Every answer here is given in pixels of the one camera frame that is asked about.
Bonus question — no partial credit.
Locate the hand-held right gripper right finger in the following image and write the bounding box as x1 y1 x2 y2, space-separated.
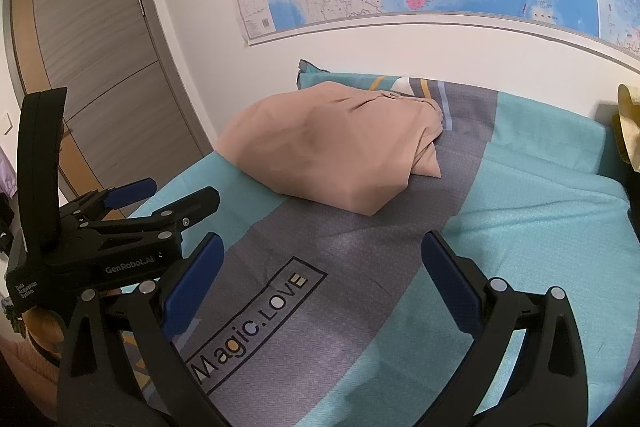
421 229 591 427

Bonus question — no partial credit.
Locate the teal grey printed bed sheet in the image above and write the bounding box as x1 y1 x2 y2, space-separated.
115 59 633 427

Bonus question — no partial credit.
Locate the grey wooden door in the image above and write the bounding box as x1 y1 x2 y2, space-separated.
5 0 212 210

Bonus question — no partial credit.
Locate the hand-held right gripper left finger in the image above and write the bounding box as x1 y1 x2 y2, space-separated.
59 232 236 427

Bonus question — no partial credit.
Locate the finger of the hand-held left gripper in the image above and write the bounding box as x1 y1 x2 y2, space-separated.
77 187 221 249
59 177 157 222

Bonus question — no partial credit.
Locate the pink jacket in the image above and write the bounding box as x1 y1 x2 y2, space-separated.
216 81 445 215

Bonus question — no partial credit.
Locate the cream garment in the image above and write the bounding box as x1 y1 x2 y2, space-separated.
614 83 640 171

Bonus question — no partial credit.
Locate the person's left hand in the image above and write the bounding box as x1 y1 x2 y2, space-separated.
21 304 65 358

